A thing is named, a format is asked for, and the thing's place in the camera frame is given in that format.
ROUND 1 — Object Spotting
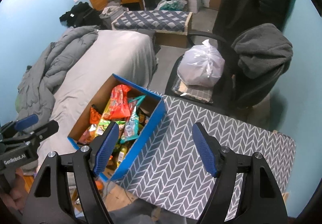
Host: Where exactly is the blue patterned mattress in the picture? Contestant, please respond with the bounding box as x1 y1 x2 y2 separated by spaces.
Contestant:
111 10 193 35

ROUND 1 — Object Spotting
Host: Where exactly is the teal silver snack bag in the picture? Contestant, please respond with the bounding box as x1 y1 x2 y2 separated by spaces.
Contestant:
120 95 145 144

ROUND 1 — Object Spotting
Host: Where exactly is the dark grey fleece blanket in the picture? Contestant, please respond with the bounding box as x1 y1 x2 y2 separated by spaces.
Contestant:
231 23 293 79

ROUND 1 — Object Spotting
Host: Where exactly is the black office chair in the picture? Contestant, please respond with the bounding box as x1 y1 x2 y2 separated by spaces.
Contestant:
165 30 290 116

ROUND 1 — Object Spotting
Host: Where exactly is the orange black chip bag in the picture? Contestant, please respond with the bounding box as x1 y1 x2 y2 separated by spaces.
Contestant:
77 105 101 145

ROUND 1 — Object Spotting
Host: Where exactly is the grey chevron table cloth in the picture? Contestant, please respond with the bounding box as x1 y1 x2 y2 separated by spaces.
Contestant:
118 96 296 219

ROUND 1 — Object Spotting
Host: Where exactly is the black cartoon snack pack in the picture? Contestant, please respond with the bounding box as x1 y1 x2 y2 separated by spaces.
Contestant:
137 110 150 130

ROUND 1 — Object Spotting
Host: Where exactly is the green peanut snack bag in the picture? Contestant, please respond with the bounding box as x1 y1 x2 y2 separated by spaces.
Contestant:
95 120 126 138

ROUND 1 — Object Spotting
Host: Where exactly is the yellow biscuit bar pack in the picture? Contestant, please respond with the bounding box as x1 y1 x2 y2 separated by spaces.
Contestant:
116 143 128 167

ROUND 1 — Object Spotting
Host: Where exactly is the red cracker snack bag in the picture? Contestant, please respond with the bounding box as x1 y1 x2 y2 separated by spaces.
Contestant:
109 84 131 120

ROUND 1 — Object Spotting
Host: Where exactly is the long yellow chip bag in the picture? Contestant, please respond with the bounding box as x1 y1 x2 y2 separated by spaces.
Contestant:
101 100 110 120

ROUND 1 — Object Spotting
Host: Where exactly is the grey checked seat cushion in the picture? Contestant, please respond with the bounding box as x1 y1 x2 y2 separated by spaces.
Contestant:
171 77 213 103

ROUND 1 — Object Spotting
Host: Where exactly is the white plastic bag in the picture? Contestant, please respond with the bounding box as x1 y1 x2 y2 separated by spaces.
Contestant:
177 39 225 88

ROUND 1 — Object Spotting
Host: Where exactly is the person left hand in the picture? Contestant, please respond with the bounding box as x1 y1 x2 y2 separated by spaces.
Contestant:
1 168 28 212

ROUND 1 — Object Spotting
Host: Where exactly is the black clothes pile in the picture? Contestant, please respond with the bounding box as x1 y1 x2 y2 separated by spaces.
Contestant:
60 2 103 28

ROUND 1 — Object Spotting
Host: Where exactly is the blue cardboard box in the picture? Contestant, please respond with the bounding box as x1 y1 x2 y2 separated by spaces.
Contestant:
68 74 165 180

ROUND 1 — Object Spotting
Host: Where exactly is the bed with grey sheet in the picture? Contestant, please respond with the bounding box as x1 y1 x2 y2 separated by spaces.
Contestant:
38 30 157 165

